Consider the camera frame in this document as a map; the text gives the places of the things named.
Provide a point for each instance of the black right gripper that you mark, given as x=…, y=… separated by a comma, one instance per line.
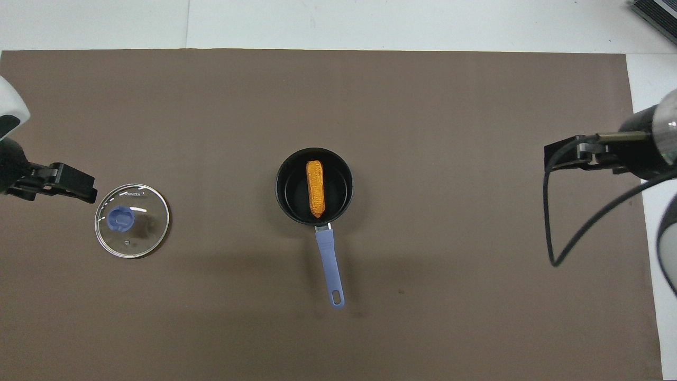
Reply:
x=637, y=151

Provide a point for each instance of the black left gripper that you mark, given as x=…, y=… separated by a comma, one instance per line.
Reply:
x=13, y=166

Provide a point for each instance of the glass lid with blue knob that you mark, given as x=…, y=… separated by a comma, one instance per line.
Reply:
x=132, y=222

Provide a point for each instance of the orange corn cob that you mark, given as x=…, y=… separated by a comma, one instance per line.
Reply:
x=316, y=188

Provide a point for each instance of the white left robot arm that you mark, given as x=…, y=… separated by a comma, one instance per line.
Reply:
x=10, y=108

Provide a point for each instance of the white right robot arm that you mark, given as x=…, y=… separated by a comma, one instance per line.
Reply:
x=667, y=127

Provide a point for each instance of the brown table mat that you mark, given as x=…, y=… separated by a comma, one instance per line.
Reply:
x=449, y=132

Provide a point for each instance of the black ribbed device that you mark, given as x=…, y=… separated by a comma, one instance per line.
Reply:
x=658, y=16

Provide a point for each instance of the dark blue saucepan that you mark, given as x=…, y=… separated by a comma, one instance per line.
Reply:
x=291, y=201

